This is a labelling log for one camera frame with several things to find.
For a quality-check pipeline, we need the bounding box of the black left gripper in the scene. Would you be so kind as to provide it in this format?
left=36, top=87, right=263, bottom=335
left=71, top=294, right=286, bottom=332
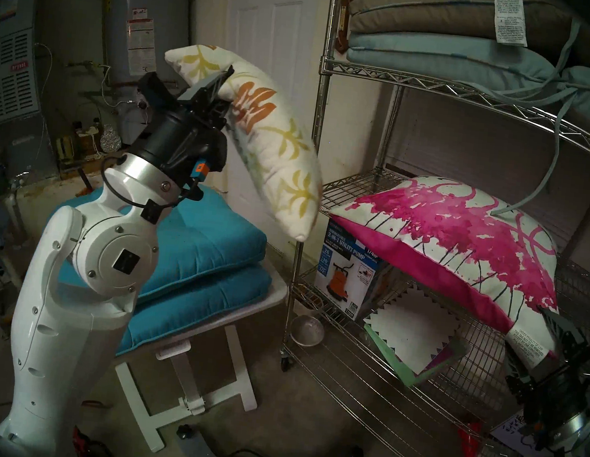
left=127, top=54, right=238, bottom=192

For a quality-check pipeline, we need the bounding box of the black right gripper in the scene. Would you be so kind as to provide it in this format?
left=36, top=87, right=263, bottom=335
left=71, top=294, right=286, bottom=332
left=494, top=303, right=590, bottom=456

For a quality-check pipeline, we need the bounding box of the cream floral leaf cushion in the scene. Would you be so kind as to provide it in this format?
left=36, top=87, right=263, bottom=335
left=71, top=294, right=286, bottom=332
left=146, top=40, right=337, bottom=244

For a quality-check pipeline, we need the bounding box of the pink splash print cushion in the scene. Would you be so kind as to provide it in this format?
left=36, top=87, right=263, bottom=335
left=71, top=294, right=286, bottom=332
left=313, top=165, right=577, bottom=375

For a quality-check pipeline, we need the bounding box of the teal tufted seat cushion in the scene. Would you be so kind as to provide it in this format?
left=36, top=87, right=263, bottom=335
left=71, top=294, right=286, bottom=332
left=51, top=168, right=273, bottom=327
left=114, top=251, right=274, bottom=373

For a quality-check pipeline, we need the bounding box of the pale blue bench cushion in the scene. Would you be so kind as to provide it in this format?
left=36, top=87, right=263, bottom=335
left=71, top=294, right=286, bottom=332
left=330, top=24, right=590, bottom=228

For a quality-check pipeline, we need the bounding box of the brown bench cushion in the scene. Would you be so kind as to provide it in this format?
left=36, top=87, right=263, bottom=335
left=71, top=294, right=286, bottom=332
left=344, top=0, right=590, bottom=79

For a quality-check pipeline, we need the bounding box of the white box with black print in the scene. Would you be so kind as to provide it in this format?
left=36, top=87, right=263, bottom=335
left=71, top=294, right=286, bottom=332
left=486, top=409, right=560, bottom=457

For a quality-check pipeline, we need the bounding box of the white panel door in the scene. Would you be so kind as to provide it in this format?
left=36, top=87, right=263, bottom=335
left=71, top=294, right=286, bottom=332
left=200, top=0, right=335, bottom=264

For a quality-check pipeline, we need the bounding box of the purple paper sheet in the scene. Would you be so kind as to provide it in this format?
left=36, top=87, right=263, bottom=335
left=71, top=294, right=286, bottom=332
left=419, top=341, right=458, bottom=379

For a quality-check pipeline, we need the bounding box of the grey water heater tank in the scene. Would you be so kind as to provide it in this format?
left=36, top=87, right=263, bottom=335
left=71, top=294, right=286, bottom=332
left=85, top=0, right=218, bottom=154

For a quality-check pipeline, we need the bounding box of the red plastic object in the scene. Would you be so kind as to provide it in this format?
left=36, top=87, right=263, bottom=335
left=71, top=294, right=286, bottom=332
left=457, top=419, right=485, bottom=457

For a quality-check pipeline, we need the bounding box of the yellow small box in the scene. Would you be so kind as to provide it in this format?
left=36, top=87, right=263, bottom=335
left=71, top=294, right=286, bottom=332
left=54, top=135, right=79, bottom=164

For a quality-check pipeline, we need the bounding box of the grey furnace unit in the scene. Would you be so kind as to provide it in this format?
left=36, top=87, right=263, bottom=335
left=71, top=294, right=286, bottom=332
left=0, top=0, right=78, bottom=188

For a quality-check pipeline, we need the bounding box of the utility pump cardboard box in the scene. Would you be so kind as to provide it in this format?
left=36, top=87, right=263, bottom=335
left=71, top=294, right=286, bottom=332
left=311, top=218, right=407, bottom=326

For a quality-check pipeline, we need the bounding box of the metal bowl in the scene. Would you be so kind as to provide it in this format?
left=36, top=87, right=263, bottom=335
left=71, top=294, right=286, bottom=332
left=289, top=313, right=328, bottom=349

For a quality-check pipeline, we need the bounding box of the white overbed table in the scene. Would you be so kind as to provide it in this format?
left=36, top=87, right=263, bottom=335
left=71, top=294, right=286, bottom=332
left=103, top=241, right=292, bottom=457

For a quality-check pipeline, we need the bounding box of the grey robot torso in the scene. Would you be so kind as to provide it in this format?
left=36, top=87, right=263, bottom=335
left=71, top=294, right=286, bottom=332
left=0, top=417, right=41, bottom=457

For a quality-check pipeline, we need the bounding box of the crumpled foil duct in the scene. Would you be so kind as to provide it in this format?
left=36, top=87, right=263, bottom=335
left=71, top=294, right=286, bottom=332
left=99, top=123, right=125, bottom=154

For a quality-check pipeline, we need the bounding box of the chrome wire shelving rack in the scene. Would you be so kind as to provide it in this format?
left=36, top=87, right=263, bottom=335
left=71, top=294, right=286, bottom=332
left=269, top=0, right=590, bottom=457

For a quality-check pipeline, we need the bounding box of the red floor cable bundle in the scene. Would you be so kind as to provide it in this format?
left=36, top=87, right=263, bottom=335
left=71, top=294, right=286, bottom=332
left=69, top=399, right=114, bottom=457

